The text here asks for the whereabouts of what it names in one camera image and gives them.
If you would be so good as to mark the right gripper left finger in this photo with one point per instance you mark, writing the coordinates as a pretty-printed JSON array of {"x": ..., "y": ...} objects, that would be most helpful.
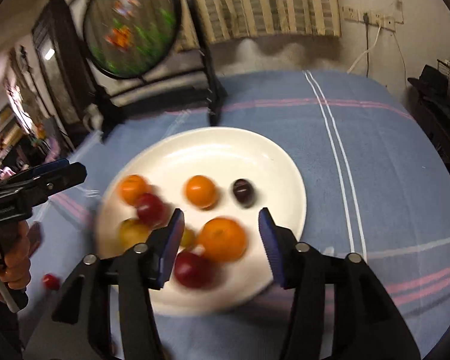
[{"x": 77, "y": 323}]

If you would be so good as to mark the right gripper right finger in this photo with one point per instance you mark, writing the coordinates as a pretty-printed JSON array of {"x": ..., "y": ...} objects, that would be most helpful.
[{"x": 367, "y": 324}]

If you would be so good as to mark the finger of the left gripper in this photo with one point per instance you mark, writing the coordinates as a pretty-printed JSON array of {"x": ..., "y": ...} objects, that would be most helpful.
[
  {"x": 39, "y": 190},
  {"x": 33, "y": 172}
]

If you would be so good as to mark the red tomato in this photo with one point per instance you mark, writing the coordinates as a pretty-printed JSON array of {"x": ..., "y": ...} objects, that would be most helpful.
[{"x": 51, "y": 282}]

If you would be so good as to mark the beige passion fruit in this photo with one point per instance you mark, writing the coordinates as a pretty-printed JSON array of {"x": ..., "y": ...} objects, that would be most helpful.
[{"x": 131, "y": 232}]

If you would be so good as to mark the large dark red plum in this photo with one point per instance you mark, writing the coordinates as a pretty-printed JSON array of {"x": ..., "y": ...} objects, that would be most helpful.
[{"x": 151, "y": 210}]

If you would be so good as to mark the large orange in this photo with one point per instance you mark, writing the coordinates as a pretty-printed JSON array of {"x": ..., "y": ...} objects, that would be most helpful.
[{"x": 223, "y": 240}]

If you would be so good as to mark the dark purple plum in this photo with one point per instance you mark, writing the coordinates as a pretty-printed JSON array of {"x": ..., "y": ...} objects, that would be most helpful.
[{"x": 243, "y": 192}]

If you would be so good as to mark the orange tangerine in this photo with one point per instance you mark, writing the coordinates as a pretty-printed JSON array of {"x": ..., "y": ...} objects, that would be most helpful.
[{"x": 201, "y": 192}]

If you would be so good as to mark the small green-yellow fruit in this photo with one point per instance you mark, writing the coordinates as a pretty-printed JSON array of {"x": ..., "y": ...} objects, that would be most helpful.
[{"x": 188, "y": 239}]

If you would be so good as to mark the person's left hand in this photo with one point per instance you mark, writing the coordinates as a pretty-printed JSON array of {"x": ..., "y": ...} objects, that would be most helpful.
[{"x": 17, "y": 272}]

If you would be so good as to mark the white kettle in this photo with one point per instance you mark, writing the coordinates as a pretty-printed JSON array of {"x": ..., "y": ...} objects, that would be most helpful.
[{"x": 92, "y": 119}]

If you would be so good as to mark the dark framed painting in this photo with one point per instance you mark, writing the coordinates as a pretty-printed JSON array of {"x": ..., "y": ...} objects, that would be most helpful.
[{"x": 65, "y": 71}]

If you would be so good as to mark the blue striped tablecloth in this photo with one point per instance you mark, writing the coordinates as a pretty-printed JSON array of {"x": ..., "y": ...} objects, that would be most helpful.
[{"x": 374, "y": 184}]

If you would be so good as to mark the round goldfish screen on stand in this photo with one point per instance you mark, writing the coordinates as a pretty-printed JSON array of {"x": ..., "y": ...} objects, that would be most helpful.
[{"x": 127, "y": 39}]

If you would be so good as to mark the white oval plate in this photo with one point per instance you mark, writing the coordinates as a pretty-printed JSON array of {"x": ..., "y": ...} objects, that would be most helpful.
[{"x": 223, "y": 154}]

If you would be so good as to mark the black metal shelf desk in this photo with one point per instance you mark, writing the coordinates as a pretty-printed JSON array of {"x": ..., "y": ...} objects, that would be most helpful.
[{"x": 432, "y": 108}]

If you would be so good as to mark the beige checked curtain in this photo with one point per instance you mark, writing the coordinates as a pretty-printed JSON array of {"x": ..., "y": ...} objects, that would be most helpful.
[{"x": 226, "y": 20}]

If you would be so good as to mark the wall power strip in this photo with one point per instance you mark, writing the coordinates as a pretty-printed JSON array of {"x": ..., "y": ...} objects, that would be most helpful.
[{"x": 376, "y": 19}]

